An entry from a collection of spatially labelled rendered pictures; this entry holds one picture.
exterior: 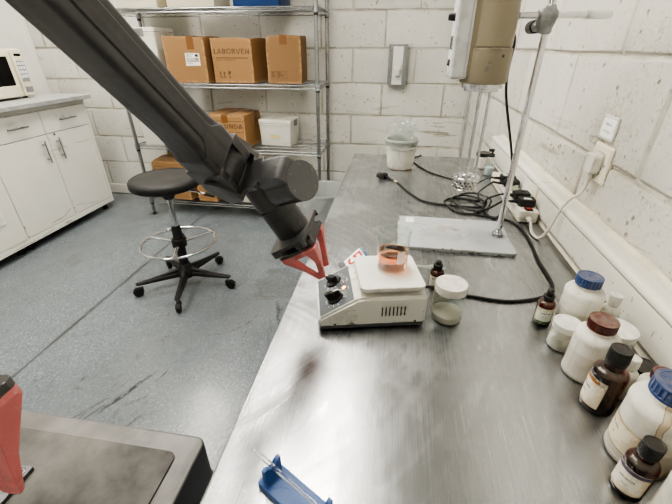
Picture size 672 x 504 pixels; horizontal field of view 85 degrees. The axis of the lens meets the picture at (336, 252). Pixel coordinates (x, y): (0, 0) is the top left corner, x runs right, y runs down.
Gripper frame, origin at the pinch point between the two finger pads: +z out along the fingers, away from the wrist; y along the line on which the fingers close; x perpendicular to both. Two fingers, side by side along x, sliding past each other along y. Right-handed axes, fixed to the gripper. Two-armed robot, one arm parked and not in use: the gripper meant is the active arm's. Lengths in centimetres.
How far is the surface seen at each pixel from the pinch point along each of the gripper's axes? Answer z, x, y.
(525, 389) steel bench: 25.6, -24.5, -13.2
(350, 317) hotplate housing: 10.0, -0.7, -3.3
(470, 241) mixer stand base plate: 30, -21, 35
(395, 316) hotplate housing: 14.4, -7.6, -1.5
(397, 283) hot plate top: 9.4, -10.3, 1.2
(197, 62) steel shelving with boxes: -59, 106, 207
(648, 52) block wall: 5, -67, 41
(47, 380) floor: 17, 152, 23
